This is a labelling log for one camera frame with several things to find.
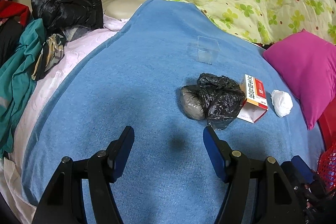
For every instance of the orange red medicine box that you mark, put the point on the orange red medicine box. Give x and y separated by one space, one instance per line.
255 104

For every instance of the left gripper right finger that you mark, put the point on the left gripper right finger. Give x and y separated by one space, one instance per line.
259 186

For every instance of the teal garment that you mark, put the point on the teal garment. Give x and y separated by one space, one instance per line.
16 83

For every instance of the cream leather cushion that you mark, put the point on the cream leather cushion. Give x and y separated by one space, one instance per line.
121 9

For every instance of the red tote bag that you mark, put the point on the red tote bag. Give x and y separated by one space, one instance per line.
327 125

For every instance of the red garment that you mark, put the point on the red garment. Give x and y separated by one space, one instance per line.
11 9

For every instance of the patterned scarf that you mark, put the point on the patterned scarf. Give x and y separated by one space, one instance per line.
52 52

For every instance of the red plastic basket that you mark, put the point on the red plastic basket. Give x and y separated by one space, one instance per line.
327 168

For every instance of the black plastic trash bag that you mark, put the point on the black plastic trash bag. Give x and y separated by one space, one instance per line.
215 99

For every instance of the white plastic bag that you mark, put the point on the white plastic bag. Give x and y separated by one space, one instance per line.
282 103

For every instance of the blue towel blanket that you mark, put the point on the blue towel blanket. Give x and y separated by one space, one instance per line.
134 79

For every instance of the pink bed sheet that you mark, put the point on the pink bed sheet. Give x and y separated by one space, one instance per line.
11 167

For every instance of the magenta pillow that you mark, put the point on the magenta pillow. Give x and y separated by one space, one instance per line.
306 63

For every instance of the clear plastic box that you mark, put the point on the clear plastic box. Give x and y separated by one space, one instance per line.
203 50

